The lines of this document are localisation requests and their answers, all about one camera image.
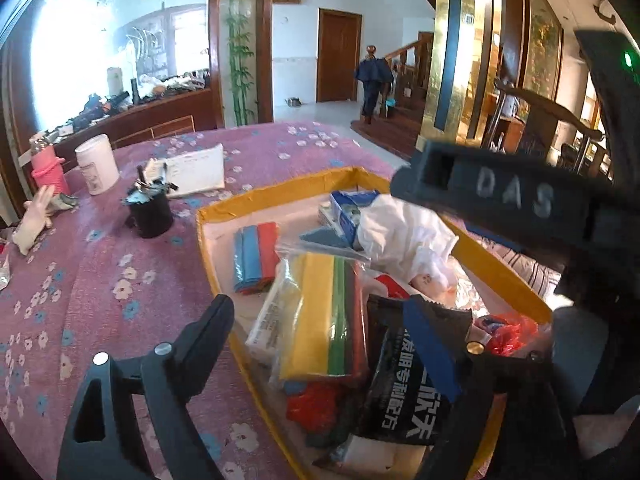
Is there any black cylindrical motor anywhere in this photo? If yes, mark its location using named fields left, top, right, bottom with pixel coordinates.
left=122, top=159, right=180, bottom=239

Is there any brown wooden door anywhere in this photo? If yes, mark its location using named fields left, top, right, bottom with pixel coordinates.
left=317, top=8, right=363, bottom=104

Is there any red and white packet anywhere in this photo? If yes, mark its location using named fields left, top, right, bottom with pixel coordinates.
left=372, top=272, right=416, bottom=301

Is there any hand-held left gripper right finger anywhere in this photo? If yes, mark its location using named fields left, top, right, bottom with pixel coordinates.
left=402, top=296, right=556, bottom=480

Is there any black snack packet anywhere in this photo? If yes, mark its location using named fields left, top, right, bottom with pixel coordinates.
left=356, top=294, right=475, bottom=448

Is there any wooden staircase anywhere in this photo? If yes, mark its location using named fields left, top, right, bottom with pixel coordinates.
left=350, top=32, right=436, bottom=156

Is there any small red plastic bag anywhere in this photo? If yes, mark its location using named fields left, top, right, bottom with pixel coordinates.
left=285, top=381, right=348, bottom=433

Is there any white work glove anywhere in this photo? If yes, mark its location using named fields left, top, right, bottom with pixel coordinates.
left=11, top=184, right=57, bottom=257
left=47, top=191, right=80, bottom=213

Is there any pink bottle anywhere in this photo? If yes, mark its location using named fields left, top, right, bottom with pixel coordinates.
left=30, top=135, right=72, bottom=197

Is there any white plastic jar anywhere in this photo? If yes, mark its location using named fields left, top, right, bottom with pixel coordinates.
left=75, top=133, right=121, bottom=197

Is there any clear bag of coloured cloths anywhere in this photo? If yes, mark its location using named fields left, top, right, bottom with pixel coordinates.
left=270, top=245, right=373, bottom=391

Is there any blue and white tissue pack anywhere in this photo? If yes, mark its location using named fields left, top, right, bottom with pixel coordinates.
left=327, top=189, right=382, bottom=252

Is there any yellow-rimmed cardboard box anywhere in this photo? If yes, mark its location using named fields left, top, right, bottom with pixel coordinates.
left=196, top=165, right=553, bottom=480

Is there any wooden counter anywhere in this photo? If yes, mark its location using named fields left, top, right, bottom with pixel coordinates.
left=50, top=87, right=226, bottom=151

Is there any red and blue cloth pack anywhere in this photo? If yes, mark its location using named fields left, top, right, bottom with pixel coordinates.
left=231, top=221, right=281, bottom=294

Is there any white towel packet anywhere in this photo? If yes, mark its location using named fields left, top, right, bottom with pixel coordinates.
left=245, top=259, right=301, bottom=367

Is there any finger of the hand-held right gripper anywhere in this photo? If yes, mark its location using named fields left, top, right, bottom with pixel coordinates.
left=390, top=140, right=621, bottom=253

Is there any dark wooden chair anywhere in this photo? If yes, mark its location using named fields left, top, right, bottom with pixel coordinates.
left=487, top=79, right=608, bottom=176

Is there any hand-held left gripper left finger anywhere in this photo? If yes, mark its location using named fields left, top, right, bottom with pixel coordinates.
left=56, top=294, right=236, bottom=480

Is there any paper notebook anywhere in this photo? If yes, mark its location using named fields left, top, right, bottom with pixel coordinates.
left=142, top=143, right=227, bottom=199

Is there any clear bag with white sponge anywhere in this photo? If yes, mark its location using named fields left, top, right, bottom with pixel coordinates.
left=312, top=432, right=436, bottom=476

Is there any white plastic bag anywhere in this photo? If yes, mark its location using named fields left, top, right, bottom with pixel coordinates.
left=356, top=194, right=461, bottom=281

